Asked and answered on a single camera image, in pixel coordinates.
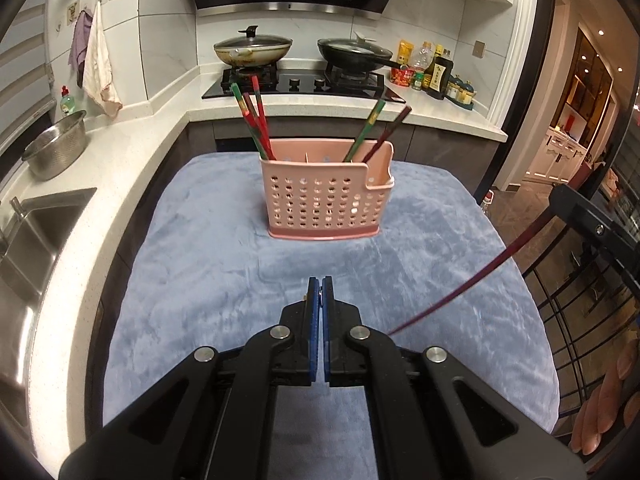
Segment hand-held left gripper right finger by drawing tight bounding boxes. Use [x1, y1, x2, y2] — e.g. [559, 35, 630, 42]
[322, 276, 587, 480]

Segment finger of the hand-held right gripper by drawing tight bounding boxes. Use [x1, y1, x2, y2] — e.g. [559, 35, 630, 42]
[550, 184, 626, 253]

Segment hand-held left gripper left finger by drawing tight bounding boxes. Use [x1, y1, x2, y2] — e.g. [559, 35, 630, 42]
[59, 276, 321, 480]

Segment dark red chopstick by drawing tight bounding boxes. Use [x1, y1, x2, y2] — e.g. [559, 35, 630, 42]
[361, 105, 413, 164]
[387, 212, 556, 336]

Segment pink perforated utensil basket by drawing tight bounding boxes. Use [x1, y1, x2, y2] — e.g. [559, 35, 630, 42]
[259, 140, 395, 241]

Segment green chopstick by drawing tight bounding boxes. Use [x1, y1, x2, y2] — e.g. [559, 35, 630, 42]
[342, 100, 387, 163]

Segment red green chopsticks bunch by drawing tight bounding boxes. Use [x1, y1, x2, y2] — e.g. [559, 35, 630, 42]
[229, 82, 271, 160]

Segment person's right hand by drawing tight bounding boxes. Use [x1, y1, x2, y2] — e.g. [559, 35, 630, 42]
[570, 345, 640, 453]

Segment white sideboard cabinet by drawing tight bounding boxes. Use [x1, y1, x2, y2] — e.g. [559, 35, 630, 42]
[525, 127, 601, 183]

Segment blue-grey plush blanket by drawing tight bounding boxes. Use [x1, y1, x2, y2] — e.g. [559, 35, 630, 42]
[102, 152, 560, 480]

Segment black framed glass door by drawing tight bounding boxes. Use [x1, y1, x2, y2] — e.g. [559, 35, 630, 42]
[470, 0, 640, 480]

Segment seasoning jar set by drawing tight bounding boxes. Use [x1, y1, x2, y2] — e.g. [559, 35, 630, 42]
[445, 75, 478, 112]

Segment dark soy sauce bottle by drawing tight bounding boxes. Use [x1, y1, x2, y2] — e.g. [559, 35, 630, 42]
[422, 45, 455, 100]

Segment clear plastic bottle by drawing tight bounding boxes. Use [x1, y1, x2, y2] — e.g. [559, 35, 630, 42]
[411, 41, 435, 73]

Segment black gas stove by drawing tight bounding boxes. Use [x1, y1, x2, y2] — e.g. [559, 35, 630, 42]
[201, 66, 407, 103]

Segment white kitchen counter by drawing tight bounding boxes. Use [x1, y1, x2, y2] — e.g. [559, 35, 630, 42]
[0, 57, 508, 480]

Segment black wok with glass lid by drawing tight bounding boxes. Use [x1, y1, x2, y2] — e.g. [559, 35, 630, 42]
[316, 31, 408, 73]

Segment brown frying pan with lid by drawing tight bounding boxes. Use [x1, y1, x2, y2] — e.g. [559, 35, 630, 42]
[213, 25, 293, 68]

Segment stainless steel sink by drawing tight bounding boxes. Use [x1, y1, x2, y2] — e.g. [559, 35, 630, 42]
[0, 187, 98, 321]

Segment stainless steel bowl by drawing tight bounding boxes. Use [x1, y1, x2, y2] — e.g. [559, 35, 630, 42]
[21, 110, 88, 181]

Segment white dish towel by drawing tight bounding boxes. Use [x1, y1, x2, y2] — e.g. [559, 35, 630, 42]
[81, 1, 123, 118]

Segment purple cloth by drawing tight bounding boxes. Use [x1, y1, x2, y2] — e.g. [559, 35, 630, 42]
[67, 10, 95, 88]

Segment white window blind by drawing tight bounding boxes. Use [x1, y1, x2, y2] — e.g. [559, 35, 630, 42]
[0, 0, 56, 156]

